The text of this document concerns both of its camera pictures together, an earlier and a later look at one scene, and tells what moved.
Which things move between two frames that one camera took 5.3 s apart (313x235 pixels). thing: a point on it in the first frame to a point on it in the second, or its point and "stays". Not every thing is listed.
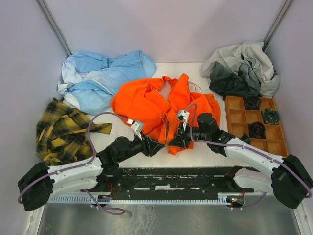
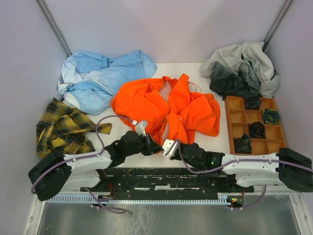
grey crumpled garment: (242, 69) stays
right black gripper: (181, 140) to (174, 156)
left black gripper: (150, 148) stays
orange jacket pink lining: (166, 108) stays
